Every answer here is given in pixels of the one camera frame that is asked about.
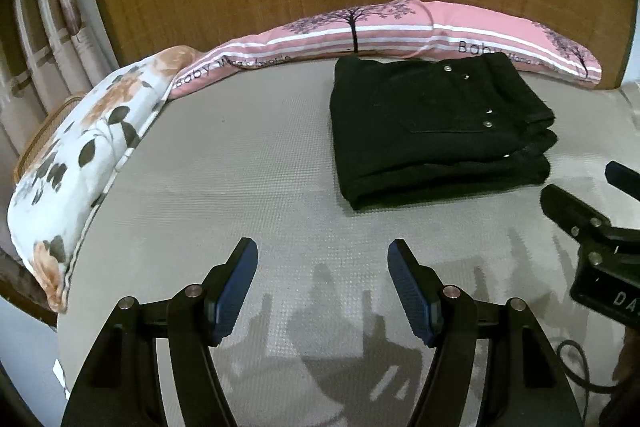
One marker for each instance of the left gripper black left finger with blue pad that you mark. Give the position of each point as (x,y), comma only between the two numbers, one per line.
(142,344)

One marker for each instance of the right hand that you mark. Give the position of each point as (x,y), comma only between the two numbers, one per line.
(629,360)

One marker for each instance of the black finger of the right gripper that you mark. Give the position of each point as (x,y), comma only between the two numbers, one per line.
(570,214)
(623,178)

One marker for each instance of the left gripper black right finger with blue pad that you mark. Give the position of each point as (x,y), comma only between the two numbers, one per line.
(524,382)

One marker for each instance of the black pants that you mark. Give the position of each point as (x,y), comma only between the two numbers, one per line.
(412,130)

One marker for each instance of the pink striped tree pillow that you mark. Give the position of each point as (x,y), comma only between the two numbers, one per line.
(432,31)

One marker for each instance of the white curtain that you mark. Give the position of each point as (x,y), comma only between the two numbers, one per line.
(50,51)

